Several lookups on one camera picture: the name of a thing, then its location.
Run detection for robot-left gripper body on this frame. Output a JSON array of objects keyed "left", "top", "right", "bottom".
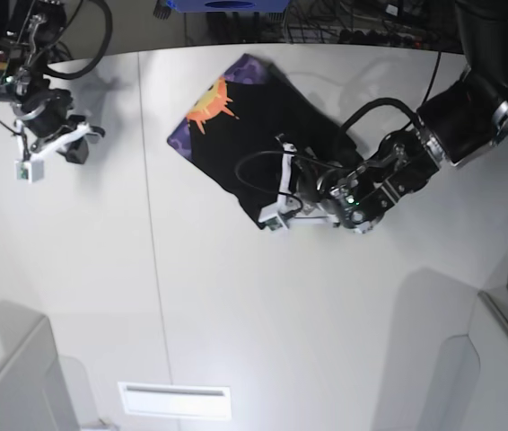
[{"left": 294, "top": 159, "right": 346, "bottom": 220}]

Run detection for robot-right gripper body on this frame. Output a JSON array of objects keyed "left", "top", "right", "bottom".
[{"left": 13, "top": 89, "right": 74, "bottom": 141}]

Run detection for black T-shirt with print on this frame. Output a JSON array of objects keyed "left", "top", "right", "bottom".
[{"left": 167, "top": 54, "right": 362, "bottom": 223}]

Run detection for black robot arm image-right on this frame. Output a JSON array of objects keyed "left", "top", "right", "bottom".
[{"left": 295, "top": 1, "right": 508, "bottom": 233}]

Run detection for black power strip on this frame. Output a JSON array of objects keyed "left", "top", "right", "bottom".
[{"left": 337, "top": 29, "right": 425, "bottom": 48}]

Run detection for blue plastic bin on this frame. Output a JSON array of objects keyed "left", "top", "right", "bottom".
[{"left": 166, "top": 0, "right": 290, "bottom": 13}]

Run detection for white left monitor stand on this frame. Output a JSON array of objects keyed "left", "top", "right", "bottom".
[{"left": 0, "top": 316, "right": 81, "bottom": 430}]

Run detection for white monitor stand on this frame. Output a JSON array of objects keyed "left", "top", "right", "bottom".
[
  {"left": 0, "top": 316, "right": 81, "bottom": 430},
  {"left": 419, "top": 293, "right": 508, "bottom": 430}
]

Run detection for white right monitor stand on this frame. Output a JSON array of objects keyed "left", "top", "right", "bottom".
[{"left": 419, "top": 293, "right": 508, "bottom": 430}]

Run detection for black camera cable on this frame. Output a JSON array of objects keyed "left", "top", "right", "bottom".
[{"left": 234, "top": 150, "right": 327, "bottom": 198}]

